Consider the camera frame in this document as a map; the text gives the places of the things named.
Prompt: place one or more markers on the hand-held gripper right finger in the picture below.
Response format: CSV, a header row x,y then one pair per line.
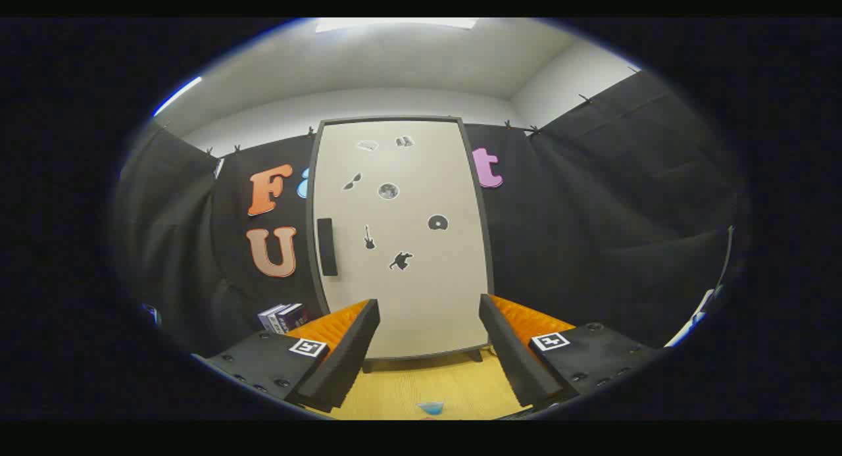
x,y
513,357

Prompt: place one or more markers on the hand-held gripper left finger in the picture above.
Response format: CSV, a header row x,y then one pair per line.
x,y
342,364

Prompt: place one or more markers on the white cabinet door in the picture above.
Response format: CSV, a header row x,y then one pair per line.
x,y
408,298

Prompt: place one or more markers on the blue cosmetic tube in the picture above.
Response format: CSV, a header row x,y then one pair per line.
x,y
431,408

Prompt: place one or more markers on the black backdrop cloth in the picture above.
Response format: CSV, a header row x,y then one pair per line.
x,y
592,245

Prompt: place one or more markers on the white cabinet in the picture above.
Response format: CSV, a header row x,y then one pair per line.
x,y
310,206

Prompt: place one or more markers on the rectangular ceiling light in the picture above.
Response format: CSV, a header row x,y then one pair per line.
x,y
395,24

